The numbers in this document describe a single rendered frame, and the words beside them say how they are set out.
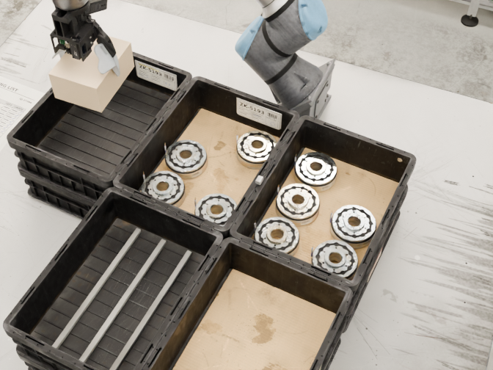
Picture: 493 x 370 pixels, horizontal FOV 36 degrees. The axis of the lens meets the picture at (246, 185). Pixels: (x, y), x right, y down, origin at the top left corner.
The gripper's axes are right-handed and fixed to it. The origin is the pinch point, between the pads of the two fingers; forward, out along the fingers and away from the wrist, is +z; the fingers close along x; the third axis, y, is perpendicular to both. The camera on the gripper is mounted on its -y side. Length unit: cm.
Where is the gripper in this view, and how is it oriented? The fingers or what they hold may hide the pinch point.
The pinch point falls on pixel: (92, 65)
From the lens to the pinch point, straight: 176.0
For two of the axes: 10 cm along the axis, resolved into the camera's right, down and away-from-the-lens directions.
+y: -3.7, 7.4, -5.6
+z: -0.1, 6.1, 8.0
